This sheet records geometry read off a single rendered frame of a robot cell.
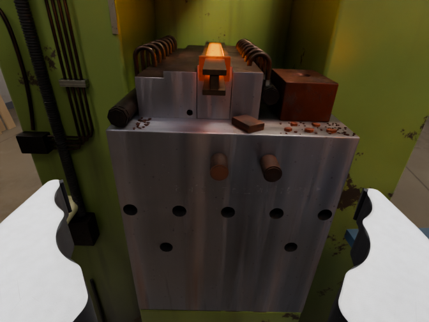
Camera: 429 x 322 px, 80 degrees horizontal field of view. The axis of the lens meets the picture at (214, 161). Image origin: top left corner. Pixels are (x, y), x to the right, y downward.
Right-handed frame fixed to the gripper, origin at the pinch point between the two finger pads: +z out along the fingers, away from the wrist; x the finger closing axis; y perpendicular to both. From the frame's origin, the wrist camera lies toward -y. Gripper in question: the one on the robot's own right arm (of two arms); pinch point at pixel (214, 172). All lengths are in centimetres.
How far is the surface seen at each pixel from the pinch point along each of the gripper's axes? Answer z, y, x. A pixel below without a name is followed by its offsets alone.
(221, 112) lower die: 30.7, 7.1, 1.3
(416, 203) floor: 129, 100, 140
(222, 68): 21.1, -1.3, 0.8
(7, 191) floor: 130, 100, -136
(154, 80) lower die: 30.6, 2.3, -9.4
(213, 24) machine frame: 79, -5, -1
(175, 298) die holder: 25, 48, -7
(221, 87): 22.0, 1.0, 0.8
